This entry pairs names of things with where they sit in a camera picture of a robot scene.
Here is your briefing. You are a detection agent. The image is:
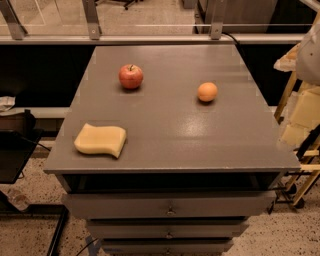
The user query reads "yellow wavy sponge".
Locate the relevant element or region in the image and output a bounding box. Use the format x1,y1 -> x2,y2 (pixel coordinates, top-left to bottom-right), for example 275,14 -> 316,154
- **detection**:
74,123 -> 127,158

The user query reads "crumpled white paper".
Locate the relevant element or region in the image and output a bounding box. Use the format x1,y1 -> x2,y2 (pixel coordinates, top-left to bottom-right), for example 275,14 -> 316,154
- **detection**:
0,96 -> 15,112

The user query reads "red apple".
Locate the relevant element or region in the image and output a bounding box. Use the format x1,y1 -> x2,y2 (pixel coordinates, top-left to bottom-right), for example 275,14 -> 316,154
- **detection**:
118,64 -> 144,89

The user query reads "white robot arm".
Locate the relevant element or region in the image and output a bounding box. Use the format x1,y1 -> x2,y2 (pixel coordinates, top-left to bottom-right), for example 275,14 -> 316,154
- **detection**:
296,22 -> 320,85

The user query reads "black side table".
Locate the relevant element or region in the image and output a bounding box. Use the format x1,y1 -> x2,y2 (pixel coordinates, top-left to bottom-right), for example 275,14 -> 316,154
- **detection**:
0,110 -> 43,184

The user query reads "grey drawer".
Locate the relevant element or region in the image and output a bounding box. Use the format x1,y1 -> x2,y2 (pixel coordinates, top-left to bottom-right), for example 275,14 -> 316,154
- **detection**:
87,219 -> 248,239
62,191 -> 275,219
101,239 -> 233,255

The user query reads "black floor frame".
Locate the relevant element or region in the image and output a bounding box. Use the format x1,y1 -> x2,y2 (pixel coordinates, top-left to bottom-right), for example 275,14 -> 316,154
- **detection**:
0,193 -> 68,256

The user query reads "top grey drawer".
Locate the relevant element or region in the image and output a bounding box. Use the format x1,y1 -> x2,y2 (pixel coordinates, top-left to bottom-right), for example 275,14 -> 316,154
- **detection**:
62,191 -> 275,219

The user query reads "bottom grey drawer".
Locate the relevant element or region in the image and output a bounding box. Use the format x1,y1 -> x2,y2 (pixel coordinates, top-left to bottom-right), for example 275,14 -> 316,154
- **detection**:
101,239 -> 233,255

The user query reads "orange fruit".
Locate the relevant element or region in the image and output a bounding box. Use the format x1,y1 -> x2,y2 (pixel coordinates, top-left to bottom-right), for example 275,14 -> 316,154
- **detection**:
197,82 -> 218,102

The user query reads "middle grey drawer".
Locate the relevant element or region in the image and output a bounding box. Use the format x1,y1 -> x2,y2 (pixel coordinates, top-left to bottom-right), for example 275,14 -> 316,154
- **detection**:
87,219 -> 248,239

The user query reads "metal railing with glass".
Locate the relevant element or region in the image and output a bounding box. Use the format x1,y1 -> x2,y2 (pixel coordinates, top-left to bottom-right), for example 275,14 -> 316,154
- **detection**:
0,0 -> 311,46

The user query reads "grey drawer cabinet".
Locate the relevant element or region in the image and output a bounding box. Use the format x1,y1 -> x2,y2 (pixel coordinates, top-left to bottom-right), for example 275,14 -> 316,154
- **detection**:
43,44 -> 302,256

